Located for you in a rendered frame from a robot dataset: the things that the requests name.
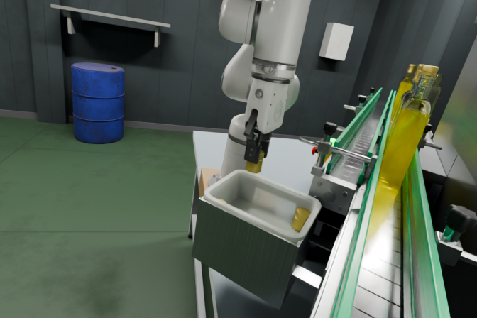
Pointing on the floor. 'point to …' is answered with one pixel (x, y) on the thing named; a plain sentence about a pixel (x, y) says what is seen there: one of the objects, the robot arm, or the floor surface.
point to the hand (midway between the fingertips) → (257, 150)
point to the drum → (98, 102)
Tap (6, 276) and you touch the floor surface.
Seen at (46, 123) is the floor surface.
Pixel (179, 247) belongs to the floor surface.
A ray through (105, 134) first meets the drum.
